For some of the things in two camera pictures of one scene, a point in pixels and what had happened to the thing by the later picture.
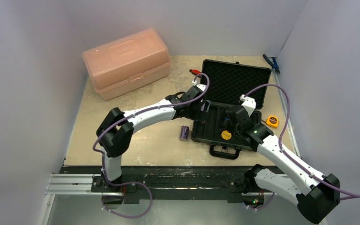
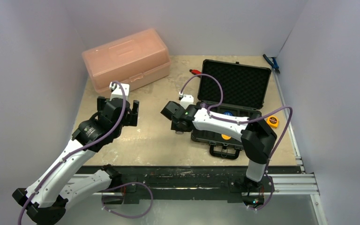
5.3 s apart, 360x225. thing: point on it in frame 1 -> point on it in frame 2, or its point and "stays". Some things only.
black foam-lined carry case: x=234 y=92 stays
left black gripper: x=200 y=115 -> x=133 y=111
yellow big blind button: x=226 y=135 stays
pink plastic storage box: x=118 y=66 stays
